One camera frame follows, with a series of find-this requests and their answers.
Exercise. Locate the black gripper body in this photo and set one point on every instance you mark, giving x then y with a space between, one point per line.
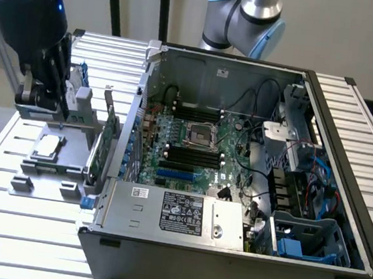
28 20

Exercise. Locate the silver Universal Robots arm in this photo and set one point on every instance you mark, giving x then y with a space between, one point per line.
255 6

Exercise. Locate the black RAM slot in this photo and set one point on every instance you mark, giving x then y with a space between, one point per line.
196 111
193 154
196 114
192 163
193 150
197 108
195 118
192 158

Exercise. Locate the short black expansion slot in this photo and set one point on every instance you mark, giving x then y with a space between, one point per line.
161 181

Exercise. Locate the blue expansion slot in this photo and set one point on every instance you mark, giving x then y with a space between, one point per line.
175 175

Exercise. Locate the disk with blue carrier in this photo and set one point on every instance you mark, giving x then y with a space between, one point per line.
79 73

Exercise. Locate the silver CPU chip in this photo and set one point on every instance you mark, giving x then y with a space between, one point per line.
50 146

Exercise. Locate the green graphics card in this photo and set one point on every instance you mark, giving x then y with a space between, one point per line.
104 137

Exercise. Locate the grey parts rack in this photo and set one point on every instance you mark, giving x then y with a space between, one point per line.
70 153

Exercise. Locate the black tripod pole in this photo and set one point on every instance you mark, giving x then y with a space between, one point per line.
114 0
164 5

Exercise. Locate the small blue clip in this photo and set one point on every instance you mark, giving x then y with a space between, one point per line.
86 201

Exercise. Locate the CPU socket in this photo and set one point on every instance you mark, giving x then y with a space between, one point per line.
198 135

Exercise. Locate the green motherboard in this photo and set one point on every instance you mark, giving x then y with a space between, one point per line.
225 157

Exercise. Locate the silver power supply unit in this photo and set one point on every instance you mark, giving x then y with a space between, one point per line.
177 216

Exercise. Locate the white fan shroud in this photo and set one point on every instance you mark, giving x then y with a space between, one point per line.
275 132

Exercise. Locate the silver disk bay cage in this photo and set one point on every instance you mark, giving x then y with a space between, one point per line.
296 125

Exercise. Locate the black open PC case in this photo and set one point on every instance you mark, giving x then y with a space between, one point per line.
212 270

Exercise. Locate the blue-grey disk bay carrier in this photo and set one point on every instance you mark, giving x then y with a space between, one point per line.
317 235

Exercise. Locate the aluminium frame profile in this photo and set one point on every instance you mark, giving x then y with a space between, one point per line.
0 54

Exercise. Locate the black ribbed fan duct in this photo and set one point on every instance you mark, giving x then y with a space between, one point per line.
285 191

